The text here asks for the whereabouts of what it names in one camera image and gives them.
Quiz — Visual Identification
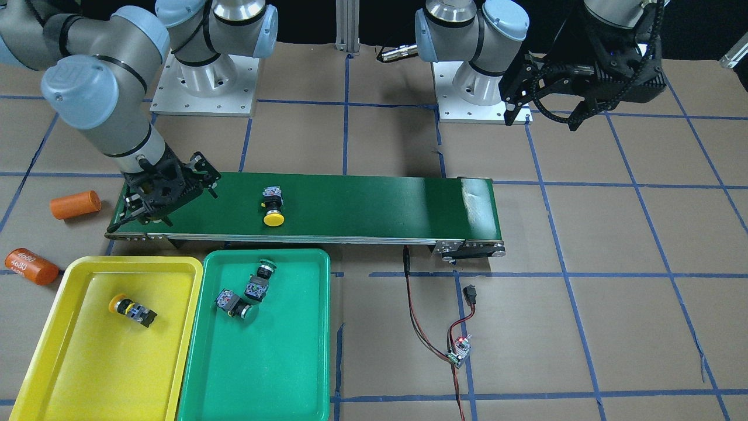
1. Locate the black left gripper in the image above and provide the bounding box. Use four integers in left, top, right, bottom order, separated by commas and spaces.
499, 12, 666, 132

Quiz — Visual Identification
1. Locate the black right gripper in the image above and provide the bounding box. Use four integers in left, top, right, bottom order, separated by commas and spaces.
109, 146, 221, 233

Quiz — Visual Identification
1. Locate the plain orange cylinder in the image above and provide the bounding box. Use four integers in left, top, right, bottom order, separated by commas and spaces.
49, 190, 102, 219

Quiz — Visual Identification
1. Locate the green push button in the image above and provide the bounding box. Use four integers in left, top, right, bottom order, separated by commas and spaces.
214, 288, 256, 319
244, 258, 277, 303

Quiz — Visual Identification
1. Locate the orange 4680 battery cylinder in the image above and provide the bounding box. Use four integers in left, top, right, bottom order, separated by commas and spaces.
5, 248, 60, 286

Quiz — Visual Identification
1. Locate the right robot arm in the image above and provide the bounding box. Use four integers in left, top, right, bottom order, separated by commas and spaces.
2, 1, 279, 233

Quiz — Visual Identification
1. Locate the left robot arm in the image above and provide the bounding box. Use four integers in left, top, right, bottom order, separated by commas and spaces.
414, 1, 667, 131

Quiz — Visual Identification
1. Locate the green conveyor belt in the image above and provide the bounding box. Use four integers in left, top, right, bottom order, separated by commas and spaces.
105, 171, 505, 262

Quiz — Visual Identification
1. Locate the yellow plastic tray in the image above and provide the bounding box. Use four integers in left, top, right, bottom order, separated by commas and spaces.
10, 256, 203, 420

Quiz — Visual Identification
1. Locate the green plastic tray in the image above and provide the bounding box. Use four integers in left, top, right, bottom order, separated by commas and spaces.
176, 249, 330, 420

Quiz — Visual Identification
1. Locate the small circuit board red LED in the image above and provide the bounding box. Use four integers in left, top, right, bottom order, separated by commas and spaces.
446, 334, 472, 370

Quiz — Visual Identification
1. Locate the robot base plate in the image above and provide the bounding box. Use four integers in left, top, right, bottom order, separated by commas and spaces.
150, 54, 262, 117
432, 61, 507, 125

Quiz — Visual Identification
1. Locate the red black wire with plug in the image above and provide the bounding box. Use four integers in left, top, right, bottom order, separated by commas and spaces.
402, 246, 481, 421

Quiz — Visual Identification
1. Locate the aluminium frame post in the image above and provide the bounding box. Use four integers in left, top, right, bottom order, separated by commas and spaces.
335, 0, 360, 56

